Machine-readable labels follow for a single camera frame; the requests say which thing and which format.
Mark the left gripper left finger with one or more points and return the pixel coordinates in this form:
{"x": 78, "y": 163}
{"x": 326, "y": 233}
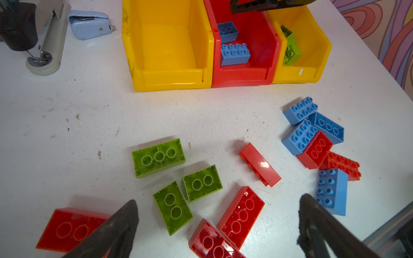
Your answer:
{"x": 114, "y": 238}

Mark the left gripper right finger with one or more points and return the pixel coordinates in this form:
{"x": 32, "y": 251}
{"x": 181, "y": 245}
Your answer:
{"x": 319, "y": 229}

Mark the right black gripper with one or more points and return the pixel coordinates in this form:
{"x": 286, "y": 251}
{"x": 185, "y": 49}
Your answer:
{"x": 265, "y": 5}

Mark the blue brick bottom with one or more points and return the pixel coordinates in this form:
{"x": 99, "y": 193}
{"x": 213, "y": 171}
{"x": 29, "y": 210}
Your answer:
{"x": 332, "y": 191}

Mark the red brick far left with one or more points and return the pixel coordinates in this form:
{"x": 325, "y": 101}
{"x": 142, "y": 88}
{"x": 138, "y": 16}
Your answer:
{"x": 68, "y": 227}

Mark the red studded brick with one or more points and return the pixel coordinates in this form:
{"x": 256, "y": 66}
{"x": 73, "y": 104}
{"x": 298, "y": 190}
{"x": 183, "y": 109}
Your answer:
{"x": 336, "y": 161}

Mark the left yellow bin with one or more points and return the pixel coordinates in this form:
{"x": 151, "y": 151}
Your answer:
{"x": 169, "y": 45}

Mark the yellow bin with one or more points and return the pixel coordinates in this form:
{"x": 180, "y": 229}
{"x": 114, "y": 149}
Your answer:
{"x": 311, "y": 40}
{"x": 169, "y": 45}

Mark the red brick centre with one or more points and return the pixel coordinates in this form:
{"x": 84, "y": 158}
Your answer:
{"x": 315, "y": 153}

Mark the red long brick diagonal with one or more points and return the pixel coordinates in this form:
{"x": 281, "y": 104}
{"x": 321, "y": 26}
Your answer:
{"x": 240, "y": 216}

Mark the green long brick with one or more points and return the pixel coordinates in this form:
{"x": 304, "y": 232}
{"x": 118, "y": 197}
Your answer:
{"x": 157, "y": 158}

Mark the right yellow bin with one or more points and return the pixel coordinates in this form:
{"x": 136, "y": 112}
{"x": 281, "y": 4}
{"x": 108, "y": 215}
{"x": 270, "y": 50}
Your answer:
{"x": 311, "y": 40}

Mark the red long brick bottom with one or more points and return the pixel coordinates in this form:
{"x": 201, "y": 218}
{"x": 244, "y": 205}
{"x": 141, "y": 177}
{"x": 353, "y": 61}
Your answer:
{"x": 207, "y": 242}

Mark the red brick on side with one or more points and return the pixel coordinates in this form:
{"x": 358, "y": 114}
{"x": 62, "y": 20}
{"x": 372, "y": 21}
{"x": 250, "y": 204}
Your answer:
{"x": 262, "y": 169}

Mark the green brick square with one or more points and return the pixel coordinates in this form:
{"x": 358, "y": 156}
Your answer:
{"x": 202, "y": 183}

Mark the small blue stapler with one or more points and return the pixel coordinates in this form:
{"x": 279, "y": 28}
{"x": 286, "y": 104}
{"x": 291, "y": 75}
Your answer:
{"x": 89, "y": 24}

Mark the grey stapler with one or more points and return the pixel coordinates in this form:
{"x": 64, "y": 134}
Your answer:
{"x": 51, "y": 26}

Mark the table edge rail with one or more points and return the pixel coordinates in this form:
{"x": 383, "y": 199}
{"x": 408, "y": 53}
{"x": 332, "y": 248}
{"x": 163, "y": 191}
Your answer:
{"x": 394, "y": 239}

